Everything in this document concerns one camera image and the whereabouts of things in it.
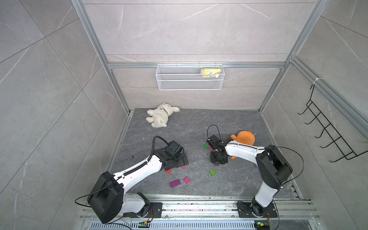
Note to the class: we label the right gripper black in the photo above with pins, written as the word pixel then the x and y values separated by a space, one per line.
pixel 224 160

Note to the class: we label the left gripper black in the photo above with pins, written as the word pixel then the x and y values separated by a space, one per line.
pixel 181 162

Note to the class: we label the white plush dog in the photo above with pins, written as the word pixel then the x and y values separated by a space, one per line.
pixel 159 117

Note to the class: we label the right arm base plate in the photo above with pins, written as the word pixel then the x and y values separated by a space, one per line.
pixel 252 209

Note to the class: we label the orange plush toy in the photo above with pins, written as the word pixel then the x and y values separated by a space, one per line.
pixel 244 138

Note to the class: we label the pink cube block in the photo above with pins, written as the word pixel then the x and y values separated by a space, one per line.
pixel 187 180

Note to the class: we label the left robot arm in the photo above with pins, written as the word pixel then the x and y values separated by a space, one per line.
pixel 109 196

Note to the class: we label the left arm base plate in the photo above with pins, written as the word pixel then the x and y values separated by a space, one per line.
pixel 154 210

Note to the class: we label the yellow sponge in basket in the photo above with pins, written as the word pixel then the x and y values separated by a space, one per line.
pixel 211 72

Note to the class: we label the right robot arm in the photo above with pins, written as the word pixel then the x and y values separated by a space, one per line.
pixel 274 169

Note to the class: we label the white wire mesh basket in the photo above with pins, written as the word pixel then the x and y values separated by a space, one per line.
pixel 172 77

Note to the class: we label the metal rail frame front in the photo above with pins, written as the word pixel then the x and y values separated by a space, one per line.
pixel 180 212

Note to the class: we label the black wire hook rack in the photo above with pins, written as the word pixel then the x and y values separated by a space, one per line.
pixel 329 130

